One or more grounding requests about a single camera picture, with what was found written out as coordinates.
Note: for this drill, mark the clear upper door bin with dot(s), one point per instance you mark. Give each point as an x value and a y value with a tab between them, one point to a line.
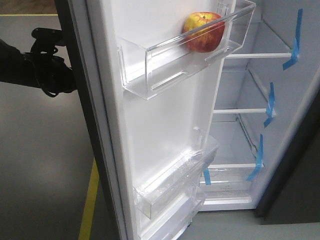
151	46

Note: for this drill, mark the red yellow apple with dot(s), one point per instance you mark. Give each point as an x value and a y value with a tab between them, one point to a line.
205	40

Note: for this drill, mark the clear crisper drawer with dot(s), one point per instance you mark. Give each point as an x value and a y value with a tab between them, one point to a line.
228	183

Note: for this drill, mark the blue tape shelf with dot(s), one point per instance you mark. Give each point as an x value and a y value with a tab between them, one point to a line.
295	52
258	160
270	107

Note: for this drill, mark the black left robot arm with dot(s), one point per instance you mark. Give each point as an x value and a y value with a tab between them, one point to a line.
13	69

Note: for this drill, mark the clear lower door bin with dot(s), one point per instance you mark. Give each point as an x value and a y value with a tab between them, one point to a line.
175	221

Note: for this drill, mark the blue tape top shelf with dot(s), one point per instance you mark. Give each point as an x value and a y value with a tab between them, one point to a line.
295	52

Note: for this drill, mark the clear door bin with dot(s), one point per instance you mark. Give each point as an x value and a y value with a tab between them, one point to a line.
175	221
151	46
155	195

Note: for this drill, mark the clear middle door bin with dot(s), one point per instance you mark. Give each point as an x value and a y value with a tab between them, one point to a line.
155	195

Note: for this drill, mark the dark grey fridge body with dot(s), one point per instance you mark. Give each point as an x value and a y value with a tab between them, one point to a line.
287	188

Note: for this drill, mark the fridge door white inside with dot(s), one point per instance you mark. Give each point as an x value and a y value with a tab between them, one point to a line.
134	140

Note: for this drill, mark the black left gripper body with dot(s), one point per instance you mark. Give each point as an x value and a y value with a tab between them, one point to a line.
51	73

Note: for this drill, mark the blue tape middle shelf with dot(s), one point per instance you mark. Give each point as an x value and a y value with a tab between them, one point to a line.
270	107

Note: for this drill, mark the blue tape drawer left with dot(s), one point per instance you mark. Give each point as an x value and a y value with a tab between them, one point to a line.
207	177

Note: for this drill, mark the blue tape lower shelf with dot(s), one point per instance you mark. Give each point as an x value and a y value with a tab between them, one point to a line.
258	160

